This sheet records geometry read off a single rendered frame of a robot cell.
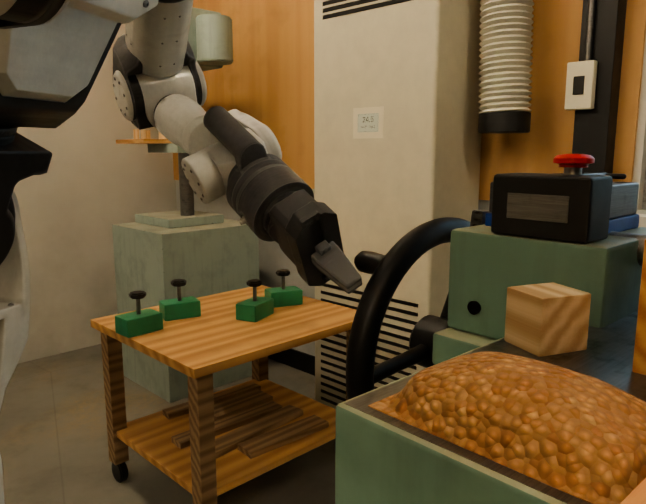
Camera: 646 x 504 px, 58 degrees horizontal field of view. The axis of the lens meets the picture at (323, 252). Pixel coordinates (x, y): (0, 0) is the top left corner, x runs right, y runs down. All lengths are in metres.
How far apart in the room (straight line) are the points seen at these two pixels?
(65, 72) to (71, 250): 2.63
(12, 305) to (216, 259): 1.80
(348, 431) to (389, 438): 0.03
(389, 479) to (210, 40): 2.19
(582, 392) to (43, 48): 0.51
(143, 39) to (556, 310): 0.70
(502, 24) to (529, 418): 1.66
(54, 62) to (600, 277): 0.50
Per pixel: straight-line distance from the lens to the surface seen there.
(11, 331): 0.77
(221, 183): 0.75
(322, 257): 0.65
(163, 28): 0.89
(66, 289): 3.25
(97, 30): 0.64
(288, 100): 2.67
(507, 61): 1.84
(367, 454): 0.30
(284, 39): 2.72
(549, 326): 0.39
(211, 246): 2.49
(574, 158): 0.49
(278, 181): 0.69
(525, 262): 0.49
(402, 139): 1.88
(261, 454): 1.75
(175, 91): 0.97
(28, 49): 0.59
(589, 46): 1.84
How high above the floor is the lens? 1.03
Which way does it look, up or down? 10 degrees down
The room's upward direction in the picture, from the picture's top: straight up
